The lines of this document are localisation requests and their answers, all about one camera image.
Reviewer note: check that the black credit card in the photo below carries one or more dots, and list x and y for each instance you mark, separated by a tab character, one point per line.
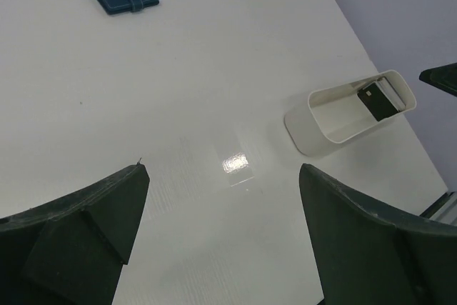
375	100

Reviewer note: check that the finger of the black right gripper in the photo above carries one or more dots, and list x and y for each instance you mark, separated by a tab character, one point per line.
443	78

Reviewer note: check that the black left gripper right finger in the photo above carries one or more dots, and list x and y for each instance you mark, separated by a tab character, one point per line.
369	252

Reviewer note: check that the white plastic card tray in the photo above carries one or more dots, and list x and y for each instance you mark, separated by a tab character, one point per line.
327	119

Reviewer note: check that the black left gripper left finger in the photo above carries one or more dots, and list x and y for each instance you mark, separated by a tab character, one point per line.
72	250

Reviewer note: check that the aluminium frame rail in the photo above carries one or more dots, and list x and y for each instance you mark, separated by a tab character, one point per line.
444	210

